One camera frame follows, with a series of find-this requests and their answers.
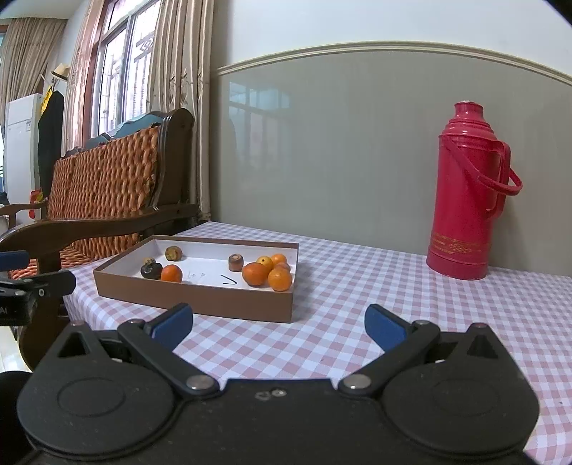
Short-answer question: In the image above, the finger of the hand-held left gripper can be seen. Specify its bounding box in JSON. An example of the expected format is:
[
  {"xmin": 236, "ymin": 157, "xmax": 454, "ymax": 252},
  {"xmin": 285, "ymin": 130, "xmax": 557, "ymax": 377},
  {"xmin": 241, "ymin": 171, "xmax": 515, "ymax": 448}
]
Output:
[
  {"xmin": 0, "ymin": 250, "xmax": 30, "ymax": 271},
  {"xmin": 0, "ymin": 269, "xmax": 77, "ymax": 299}
]

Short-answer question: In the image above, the red thermos flask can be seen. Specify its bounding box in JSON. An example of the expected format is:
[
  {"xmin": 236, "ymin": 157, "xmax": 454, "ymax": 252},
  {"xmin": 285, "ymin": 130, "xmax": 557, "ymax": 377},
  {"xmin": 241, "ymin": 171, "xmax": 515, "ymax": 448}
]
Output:
[{"xmin": 425, "ymin": 101, "xmax": 523, "ymax": 282}]

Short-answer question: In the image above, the teal sofa back cushion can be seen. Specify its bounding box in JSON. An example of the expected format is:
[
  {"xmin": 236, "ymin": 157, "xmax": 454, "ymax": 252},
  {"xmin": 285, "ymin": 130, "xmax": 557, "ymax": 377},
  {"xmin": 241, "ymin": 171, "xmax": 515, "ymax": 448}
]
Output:
[{"xmin": 87, "ymin": 111, "xmax": 175, "ymax": 146}]

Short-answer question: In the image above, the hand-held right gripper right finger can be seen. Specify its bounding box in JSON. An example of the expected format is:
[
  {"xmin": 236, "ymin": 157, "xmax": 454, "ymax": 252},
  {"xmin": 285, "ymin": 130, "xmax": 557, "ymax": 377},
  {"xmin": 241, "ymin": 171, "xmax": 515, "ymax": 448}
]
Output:
[{"xmin": 337, "ymin": 304, "xmax": 514, "ymax": 397}]

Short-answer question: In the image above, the beige striped curtain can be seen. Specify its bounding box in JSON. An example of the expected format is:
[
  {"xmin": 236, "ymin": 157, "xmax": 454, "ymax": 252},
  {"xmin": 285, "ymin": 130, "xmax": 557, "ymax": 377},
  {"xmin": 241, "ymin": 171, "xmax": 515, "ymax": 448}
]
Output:
[
  {"xmin": 67, "ymin": 0, "xmax": 105, "ymax": 153},
  {"xmin": 147, "ymin": 0, "xmax": 215, "ymax": 222}
]

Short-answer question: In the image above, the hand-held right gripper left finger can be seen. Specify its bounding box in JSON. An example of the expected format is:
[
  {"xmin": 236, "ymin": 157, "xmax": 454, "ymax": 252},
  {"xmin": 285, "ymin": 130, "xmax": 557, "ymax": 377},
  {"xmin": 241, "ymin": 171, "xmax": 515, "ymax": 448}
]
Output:
[{"xmin": 42, "ymin": 303, "xmax": 221, "ymax": 397}]

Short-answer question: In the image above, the white refrigerator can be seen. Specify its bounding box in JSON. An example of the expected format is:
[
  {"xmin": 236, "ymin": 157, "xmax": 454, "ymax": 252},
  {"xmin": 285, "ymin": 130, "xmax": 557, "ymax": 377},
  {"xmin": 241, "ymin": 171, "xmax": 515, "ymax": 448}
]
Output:
[{"xmin": 4, "ymin": 93, "xmax": 43, "ymax": 220}]

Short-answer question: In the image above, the woven orange sofa mat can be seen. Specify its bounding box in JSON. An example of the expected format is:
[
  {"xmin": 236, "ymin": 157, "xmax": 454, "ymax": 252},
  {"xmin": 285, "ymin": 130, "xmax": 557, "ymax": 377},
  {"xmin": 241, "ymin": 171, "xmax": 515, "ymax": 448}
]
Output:
[{"xmin": 9, "ymin": 126, "xmax": 159, "ymax": 280}]

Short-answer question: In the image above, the dark wooden sofa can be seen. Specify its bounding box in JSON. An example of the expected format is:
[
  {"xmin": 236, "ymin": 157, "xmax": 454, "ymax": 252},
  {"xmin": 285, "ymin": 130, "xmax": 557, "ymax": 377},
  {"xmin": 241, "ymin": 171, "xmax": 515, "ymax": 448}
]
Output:
[{"xmin": 0, "ymin": 107, "xmax": 202, "ymax": 372}]

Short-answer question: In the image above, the pink checked tablecloth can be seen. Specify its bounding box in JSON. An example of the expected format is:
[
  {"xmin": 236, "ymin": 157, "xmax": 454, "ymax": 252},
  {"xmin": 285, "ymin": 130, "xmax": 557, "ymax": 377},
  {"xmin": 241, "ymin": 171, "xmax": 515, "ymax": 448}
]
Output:
[{"xmin": 63, "ymin": 220, "xmax": 572, "ymax": 465}]

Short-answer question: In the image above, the window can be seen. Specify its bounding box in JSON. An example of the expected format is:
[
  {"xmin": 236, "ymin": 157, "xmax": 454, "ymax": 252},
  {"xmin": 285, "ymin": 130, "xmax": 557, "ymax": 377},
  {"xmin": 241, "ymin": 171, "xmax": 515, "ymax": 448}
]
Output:
[{"xmin": 92, "ymin": 0, "xmax": 162, "ymax": 139}]

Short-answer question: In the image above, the brown cardboard box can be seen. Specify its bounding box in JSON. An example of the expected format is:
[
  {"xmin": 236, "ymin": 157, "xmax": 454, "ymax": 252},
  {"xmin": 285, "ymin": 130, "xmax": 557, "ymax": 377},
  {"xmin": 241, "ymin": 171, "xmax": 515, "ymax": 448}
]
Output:
[{"xmin": 92, "ymin": 235, "xmax": 299, "ymax": 323}]

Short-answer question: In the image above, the hanging dark coat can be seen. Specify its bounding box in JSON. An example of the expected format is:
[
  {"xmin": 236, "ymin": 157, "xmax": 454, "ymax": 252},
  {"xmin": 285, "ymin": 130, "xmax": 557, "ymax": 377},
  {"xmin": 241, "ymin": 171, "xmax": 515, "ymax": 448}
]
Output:
[{"xmin": 37, "ymin": 89, "xmax": 65, "ymax": 202}]

